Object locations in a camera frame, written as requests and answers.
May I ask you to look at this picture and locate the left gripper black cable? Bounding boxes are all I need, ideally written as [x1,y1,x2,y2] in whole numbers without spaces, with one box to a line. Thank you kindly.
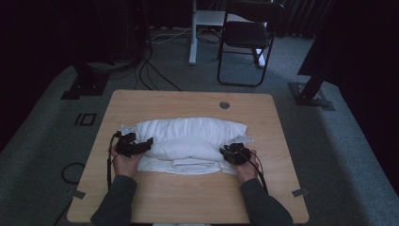
[106,131,121,192]

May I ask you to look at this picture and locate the white floor cable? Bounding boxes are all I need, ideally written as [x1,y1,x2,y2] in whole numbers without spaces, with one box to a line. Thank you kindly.
[150,26,193,45]

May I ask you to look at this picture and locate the black stand base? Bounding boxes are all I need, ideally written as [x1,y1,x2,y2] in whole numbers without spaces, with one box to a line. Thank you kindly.
[60,60,111,101]

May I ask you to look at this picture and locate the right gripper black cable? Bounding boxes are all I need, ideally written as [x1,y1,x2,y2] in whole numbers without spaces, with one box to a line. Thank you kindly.
[247,152,270,194]

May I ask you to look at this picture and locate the grey tape strip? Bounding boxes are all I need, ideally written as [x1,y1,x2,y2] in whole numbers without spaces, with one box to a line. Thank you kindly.
[291,187,310,198]
[72,189,88,201]

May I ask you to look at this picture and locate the black cable loop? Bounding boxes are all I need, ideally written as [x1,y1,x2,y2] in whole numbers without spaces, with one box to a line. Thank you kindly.
[60,162,87,186]

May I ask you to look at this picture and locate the person's left hand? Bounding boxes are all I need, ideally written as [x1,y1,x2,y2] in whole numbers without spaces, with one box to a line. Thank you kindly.
[110,145,144,179]

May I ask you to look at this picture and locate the dark curtain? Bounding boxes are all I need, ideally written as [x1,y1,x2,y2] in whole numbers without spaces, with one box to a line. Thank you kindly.
[276,0,333,39]

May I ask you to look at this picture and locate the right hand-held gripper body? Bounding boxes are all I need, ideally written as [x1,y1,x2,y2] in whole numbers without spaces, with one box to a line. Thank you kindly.
[228,134,255,166]

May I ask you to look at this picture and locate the white desk frame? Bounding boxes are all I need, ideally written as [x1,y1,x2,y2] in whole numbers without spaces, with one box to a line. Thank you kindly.
[187,0,267,69]

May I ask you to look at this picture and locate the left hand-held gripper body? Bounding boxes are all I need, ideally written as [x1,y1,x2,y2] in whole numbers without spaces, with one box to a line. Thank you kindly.
[115,124,144,159]

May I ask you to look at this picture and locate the black slanted stand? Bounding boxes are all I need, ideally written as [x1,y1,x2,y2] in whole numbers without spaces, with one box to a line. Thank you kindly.
[288,73,336,112]

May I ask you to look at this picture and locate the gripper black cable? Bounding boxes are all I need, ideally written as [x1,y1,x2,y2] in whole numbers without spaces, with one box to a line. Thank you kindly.
[106,131,121,192]
[247,152,270,194]

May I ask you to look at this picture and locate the white garment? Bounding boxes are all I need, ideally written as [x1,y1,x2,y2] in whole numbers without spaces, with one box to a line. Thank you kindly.
[135,117,248,176]

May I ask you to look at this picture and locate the person's right hand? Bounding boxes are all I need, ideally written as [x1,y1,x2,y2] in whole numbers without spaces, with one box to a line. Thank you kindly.
[234,150,260,184]

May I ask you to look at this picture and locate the black floor cables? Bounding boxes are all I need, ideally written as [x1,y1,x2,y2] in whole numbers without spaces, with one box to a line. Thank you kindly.
[134,46,183,92]

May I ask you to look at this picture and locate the black folding chair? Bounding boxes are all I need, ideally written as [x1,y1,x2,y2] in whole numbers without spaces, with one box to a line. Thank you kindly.
[216,0,286,89]

